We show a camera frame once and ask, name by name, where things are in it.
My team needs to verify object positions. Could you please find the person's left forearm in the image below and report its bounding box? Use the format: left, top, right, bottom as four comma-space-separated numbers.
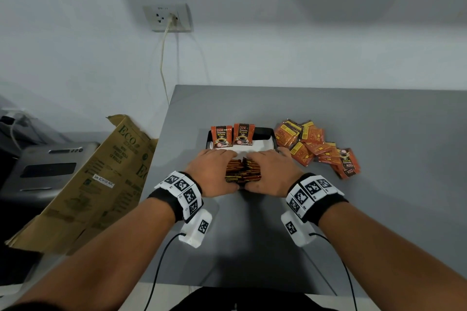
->
14, 197, 177, 311

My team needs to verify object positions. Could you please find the grey appliance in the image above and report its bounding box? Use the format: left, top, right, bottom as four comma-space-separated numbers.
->
0, 141, 100, 209

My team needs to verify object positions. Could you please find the cream power cord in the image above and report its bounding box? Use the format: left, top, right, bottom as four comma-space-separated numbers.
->
160, 17, 178, 105

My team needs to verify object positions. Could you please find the black camera cable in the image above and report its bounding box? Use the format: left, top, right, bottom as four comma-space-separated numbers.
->
309, 232, 358, 311
143, 232, 187, 311

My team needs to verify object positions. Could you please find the person's right hand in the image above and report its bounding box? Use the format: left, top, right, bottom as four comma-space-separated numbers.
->
243, 146, 305, 198

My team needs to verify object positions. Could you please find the brown cardboard box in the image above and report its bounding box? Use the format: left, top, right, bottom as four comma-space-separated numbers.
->
5, 114, 159, 255

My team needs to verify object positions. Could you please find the person's right forearm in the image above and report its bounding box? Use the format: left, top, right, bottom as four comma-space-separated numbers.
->
318, 202, 467, 311

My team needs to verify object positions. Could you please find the person's left hand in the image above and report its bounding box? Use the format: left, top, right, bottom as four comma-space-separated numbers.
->
184, 148, 241, 198

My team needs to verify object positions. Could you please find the white wall socket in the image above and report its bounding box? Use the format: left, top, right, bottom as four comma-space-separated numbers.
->
143, 3, 194, 33

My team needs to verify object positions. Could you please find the black wristband with marker tags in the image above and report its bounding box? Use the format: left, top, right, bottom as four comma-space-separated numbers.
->
286, 173, 349, 226
147, 171, 204, 224

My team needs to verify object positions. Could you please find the black tray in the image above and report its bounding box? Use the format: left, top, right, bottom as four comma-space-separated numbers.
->
205, 126, 278, 191

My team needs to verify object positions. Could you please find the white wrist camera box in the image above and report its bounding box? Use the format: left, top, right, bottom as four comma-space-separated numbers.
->
280, 211, 317, 248
179, 208, 213, 249

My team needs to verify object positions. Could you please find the coffee sachet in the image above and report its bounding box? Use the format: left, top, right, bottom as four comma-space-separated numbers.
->
210, 125, 234, 149
233, 123, 255, 146

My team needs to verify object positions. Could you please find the person's black clothing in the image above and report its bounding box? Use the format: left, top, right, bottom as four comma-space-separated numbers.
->
179, 287, 340, 311

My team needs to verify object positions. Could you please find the white charger cable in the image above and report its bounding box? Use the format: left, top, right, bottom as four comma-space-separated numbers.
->
0, 110, 34, 151

